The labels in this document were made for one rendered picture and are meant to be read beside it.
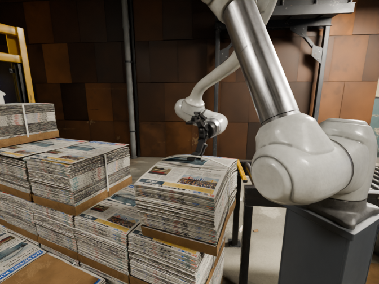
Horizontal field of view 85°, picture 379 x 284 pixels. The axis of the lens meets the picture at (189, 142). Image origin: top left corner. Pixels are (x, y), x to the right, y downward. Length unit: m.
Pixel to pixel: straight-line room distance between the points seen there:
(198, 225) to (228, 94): 3.80
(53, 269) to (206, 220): 0.77
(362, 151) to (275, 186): 0.27
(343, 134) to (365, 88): 4.53
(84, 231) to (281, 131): 0.87
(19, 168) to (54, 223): 0.32
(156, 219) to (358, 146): 0.62
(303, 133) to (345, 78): 4.49
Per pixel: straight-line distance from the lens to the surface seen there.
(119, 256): 0.96
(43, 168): 1.11
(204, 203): 0.64
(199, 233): 0.72
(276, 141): 0.52
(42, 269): 1.24
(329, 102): 4.89
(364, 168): 0.69
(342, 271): 0.78
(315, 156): 0.52
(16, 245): 1.46
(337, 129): 0.67
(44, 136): 1.61
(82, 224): 1.05
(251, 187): 1.32
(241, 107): 4.38
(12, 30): 2.22
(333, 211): 0.73
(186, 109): 1.06
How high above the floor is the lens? 1.34
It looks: 13 degrees down
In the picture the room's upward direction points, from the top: straight up
